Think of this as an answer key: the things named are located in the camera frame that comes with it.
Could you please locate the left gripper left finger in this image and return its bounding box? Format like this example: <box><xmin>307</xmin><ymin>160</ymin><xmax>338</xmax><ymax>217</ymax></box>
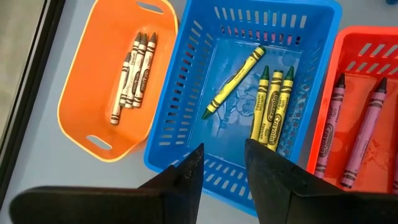
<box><xmin>9</xmin><ymin>142</ymin><xmax>205</xmax><ymax>224</ymax></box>

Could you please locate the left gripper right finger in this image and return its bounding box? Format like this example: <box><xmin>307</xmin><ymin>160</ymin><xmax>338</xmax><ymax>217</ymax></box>
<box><xmin>244</xmin><ymin>138</ymin><xmax>398</xmax><ymax>224</ymax></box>

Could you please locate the purple crayon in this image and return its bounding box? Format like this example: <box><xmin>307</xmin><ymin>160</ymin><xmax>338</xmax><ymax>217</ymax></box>
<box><xmin>314</xmin><ymin>73</ymin><xmax>346</xmax><ymax>180</ymax></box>
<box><xmin>340</xmin><ymin>77</ymin><xmax>389</xmax><ymax>190</ymax></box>

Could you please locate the green-yellow crayon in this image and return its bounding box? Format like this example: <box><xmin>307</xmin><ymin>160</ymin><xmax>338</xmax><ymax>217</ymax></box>
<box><xmin>249</xmin><ymin>65</ymin><xmax>271</xmax><ymax>141</ymax></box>
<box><xmin>266</xmin><ymin>65</ymin><xmax>295</xmax><ymax>153</ymax></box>
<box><xmin>201</xmin><ymin>45</ymin><xmax>267</xmax><ymax>121</ymax></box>
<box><xmin>257</xmin><ymin>70</ymin><xmax>284</xmax><ymax>146</ymax></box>

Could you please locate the blue plastic basket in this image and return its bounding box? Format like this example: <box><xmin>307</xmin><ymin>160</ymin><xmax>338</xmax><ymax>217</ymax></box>
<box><xmin>143</xmin><ymin>0</ymin><xmax>343</xmax><ymax>217</ymax></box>

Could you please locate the orange plastic bin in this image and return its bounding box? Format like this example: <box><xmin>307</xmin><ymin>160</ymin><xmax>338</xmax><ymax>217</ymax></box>
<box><xmin>57</xmin><ymin>0</ymin><xmax>180</xmax><ymax>163</ymax></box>

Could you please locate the red plastic basket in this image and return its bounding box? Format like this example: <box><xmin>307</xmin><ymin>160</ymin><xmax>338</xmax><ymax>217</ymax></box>
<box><xmin>306</xmin><ymin>26</ymin><xmax>398</xmax><ymax>195</ymax></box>

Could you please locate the black table frame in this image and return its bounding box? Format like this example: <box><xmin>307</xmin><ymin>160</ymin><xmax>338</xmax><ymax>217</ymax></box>
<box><xmin>0</xmin><ymin>0</ymin><xmax>67</xmax><ymax>200</ymax></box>

